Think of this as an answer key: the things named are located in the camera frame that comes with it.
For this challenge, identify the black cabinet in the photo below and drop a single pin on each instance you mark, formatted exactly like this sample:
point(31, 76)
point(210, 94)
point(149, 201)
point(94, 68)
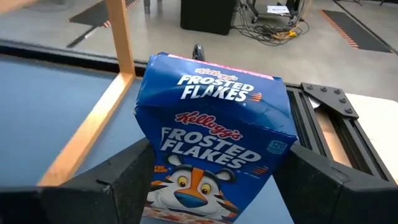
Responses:
point(206, 17)

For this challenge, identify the blue Frosted Flakes cereal box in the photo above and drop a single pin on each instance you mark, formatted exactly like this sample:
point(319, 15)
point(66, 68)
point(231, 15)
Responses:
point(217, 124)

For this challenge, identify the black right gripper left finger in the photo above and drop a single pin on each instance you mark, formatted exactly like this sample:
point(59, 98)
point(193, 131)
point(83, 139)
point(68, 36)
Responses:
point(93, 199)

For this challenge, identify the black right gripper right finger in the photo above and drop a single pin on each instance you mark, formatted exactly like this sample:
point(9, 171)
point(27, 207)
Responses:
point(335, 202)

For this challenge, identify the blue-grey table mat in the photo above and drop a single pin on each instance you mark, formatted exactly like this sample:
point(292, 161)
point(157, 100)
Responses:
point(40, 118)

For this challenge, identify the black aluminium table frame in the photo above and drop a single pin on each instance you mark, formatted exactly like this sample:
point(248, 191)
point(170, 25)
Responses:
point(329, 96)

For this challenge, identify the black orange-striped floor mat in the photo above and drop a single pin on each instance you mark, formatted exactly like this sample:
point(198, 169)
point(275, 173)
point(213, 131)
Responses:
point(90, 14)
point(354, 29)

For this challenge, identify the wooden slatted shelf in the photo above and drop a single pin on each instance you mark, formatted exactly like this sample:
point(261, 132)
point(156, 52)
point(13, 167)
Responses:
point(93, 124)

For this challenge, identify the white paper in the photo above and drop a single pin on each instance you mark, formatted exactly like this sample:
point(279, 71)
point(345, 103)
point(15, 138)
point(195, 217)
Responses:
point(277, 9)

